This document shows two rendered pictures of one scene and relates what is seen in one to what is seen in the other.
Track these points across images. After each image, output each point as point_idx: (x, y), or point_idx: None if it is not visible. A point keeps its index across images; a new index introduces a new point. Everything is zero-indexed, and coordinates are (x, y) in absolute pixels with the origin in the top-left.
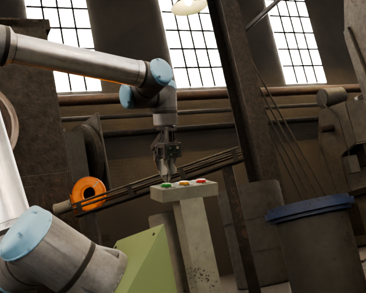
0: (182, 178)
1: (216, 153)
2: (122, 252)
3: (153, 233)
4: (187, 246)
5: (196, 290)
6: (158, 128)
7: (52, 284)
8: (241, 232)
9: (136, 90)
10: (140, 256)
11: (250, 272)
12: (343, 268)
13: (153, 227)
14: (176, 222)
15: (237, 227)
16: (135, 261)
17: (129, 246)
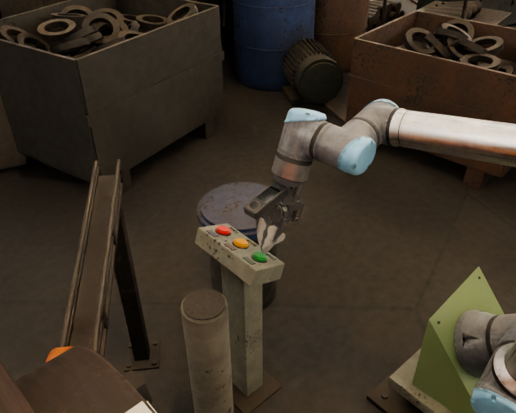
0: (116, 243)
1: (116, 181)
2: (457, 314)
3: (480, 277)
4: (260, 310)
5: (260, 347)
6: (300, 184)
7: None
8: (133, 273)
9: (376, 147)
10: (486, 297)
11: (141, 312)
12: None
13: (224, 325)
14: (245, 297)
15: (132, 270)
16: (486, 303)
17: (459, 305)
